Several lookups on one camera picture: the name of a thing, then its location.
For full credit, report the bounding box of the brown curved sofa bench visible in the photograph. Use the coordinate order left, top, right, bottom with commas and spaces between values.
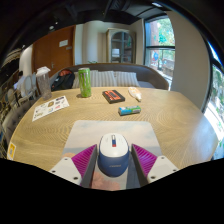
49, 62, 170, 92

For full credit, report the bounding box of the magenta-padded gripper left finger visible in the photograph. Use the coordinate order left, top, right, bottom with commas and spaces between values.
48, 143, 99, 189

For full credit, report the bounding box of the striped cushion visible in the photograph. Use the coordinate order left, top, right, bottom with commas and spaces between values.
89, 69, 118, 89
71, 70, 81, 89
114, 70, 141, 88

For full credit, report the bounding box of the black-framed side window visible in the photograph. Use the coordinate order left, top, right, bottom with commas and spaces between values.
202, 49, 224, 161

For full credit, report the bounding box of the clear shaker bottle white lid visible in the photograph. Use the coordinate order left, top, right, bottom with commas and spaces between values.
35, 66, 53, 101

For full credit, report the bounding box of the green drink can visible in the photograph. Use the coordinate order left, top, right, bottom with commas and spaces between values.
77, 67, 92, 99

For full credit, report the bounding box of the white and blue computer mouse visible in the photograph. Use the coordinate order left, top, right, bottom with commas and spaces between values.
97, 132, 131, 178

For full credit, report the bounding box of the person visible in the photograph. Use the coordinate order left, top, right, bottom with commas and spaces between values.
13, 70, 26, 91

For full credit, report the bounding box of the sky print mouse pad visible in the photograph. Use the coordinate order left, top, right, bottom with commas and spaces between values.
60, 119, 163, 192

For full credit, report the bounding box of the brown wooden door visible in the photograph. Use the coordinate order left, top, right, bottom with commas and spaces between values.
32, 25, 76, 81

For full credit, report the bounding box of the yellow and white card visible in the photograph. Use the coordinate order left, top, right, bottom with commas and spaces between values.
6, 141, 17, 161

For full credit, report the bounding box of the group of white chairs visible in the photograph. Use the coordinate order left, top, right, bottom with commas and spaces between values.
5, 72, 38, 108

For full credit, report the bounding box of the black backpack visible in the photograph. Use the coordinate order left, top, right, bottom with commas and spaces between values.
50, 68, 76, 92

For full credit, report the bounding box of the small teal pack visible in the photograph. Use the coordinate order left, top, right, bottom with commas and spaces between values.
117, 105, 142, 117

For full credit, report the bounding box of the black box with red print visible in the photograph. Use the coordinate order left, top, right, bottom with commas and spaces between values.
101, 89, 126, 105

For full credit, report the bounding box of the grey tufted armchair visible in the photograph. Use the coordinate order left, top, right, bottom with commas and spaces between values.
1, 99, 35, 143

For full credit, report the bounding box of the grey glass-door cabinet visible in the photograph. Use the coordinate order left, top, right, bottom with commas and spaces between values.
105, 28, 137, 65

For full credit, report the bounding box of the white sticker sheet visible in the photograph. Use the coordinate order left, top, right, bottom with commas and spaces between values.
31, 95, 71, 122

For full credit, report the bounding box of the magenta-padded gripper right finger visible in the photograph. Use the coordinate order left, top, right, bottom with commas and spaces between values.
130, 143, 180, 188

